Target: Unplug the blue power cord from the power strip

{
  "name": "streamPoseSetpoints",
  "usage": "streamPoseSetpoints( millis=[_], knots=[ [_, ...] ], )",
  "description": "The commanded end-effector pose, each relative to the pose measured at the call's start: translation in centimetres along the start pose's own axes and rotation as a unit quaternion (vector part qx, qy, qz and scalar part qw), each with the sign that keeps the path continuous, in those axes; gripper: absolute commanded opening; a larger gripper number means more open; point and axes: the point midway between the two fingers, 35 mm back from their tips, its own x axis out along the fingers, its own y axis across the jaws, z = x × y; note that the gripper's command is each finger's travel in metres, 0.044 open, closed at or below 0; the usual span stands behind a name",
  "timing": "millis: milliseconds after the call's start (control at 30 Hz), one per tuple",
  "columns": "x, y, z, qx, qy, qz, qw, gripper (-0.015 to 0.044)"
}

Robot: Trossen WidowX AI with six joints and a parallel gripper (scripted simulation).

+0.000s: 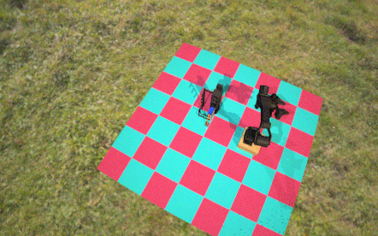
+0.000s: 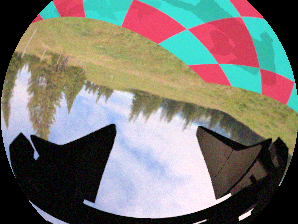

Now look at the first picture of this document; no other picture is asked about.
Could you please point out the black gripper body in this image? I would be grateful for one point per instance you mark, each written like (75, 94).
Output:
(279, 111)

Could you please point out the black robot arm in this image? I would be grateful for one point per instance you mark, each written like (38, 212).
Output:
(252, 135)

